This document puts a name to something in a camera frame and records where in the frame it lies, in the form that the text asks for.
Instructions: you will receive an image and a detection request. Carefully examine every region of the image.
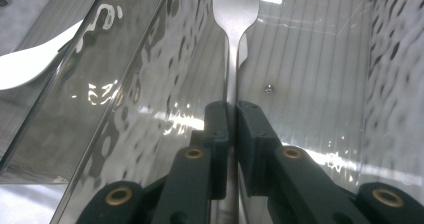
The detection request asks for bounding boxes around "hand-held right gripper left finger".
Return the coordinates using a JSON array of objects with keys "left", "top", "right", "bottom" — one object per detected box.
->
[{"left": 190, "top": 100, "right": 232, "bottom": 201}]

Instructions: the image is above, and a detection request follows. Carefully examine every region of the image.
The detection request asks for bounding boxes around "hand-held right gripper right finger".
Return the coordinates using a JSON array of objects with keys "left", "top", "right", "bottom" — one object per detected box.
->
[{"left": 236, "top": 99, "right": 282, "bottom": 197}]

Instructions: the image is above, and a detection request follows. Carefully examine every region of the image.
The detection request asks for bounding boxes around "smoky clear plastic bin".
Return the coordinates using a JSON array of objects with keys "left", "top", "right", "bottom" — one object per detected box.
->
[
  {"left": 49, "top": 0, "right": 424, "bottom": 224},
  {"left": 0, "top": 0, "right": 168, "bottom": 185}
]

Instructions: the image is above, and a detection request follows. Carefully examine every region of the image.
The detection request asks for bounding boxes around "metal fork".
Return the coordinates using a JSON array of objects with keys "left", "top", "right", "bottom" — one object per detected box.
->
[{"left": 211, "top": 0, "right": 263, "bottom": 224}]

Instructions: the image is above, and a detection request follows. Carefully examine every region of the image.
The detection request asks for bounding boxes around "white ceramic spoon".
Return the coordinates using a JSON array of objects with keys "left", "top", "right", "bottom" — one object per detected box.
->
[{"left": 0, "top": 19, "right": 84, "bottom": 92}]

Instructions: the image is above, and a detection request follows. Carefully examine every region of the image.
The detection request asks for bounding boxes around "white table cover sheet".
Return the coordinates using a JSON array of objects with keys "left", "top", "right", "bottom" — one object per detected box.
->
[{"left": 0, "top": 183, "right": 68, "bottom": 224}]

